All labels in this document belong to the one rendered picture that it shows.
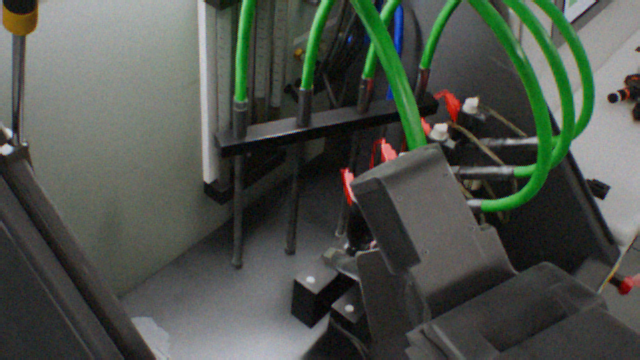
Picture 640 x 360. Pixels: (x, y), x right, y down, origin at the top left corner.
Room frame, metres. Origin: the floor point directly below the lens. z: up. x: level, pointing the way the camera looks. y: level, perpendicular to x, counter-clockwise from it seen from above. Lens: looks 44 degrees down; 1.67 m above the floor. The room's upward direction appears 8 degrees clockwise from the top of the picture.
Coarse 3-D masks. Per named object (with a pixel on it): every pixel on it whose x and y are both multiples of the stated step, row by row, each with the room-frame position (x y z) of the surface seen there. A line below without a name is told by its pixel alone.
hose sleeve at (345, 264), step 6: (342, 252) 0.44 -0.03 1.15; (336, 258) 0.43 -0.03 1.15; (342, 258) 0.43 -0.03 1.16; (348, 258) 0.42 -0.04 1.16; (336, 264) 0.42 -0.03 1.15; (342, 264) 0.42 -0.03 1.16; (348, 264) 0.41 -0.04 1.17; (354, 264) 0.41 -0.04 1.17; (342, 270) 0.42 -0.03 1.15; (348, 270) 0.41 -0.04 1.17; (354, 270) 0.40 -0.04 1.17; (354, 276) 0.40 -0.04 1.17
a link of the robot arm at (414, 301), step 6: (414, 288) 0.25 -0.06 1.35; (408, 294) 0.25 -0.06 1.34; (414, 294) 0.25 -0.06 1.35; (408, 300) 0.25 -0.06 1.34; (414, 300) 0.24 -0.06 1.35; (420, 300) 0.23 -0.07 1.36; (408, 306) 0.25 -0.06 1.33; (414, 306) 0.24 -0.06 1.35; (420, 306) 0.23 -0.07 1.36; (408, 312) 0.25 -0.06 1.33; (414, 312) 0.23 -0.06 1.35; (420, 312) 0.22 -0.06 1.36; (414, 318) 0.23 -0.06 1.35; (420, 318) 0.22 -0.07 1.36; (414, 324) 0.23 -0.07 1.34
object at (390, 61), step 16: (256, 0) 0.64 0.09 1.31; (352, 0) 0.46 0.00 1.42; (368, 0) 0.46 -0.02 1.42; (368, 16) 0.45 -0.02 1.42; (240, 32) 0.65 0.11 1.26; (368, 32) 0.44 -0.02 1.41; (384, 32) 0.43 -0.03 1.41; (240, 48) 0.65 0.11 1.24; (384, 48) 0.42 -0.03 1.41; (240, 64) 0.65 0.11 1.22; (384, 64) 0.42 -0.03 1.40; (400, 64) 0.42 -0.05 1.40; (240, 80) 0.65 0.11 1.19; (400, 80) 0.40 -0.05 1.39; (240, 96) 0.65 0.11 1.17; (400, 96) 0.40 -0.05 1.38; (400, 112) 0.39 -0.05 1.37; (416, 112) 0.39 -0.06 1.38; (416, 128) 0.38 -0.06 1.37; (416, 144) 0.37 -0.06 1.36
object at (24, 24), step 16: (16, 0) 0.30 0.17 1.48; (32, 0) 0.31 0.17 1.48; (16, 16) 0.31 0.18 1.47; (32, 16) 0.31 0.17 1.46; (16, 32) 0.31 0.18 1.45; (16, 48) 0.32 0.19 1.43; (16, 64) 0.33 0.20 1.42; (16, 80) 0.33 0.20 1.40; (16, 96) 0.34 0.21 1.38; (16, 112) 0.35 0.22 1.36; (16, 128) 0.35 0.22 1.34; (16, 144) 0.36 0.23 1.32; (16, 160) 0.36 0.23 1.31
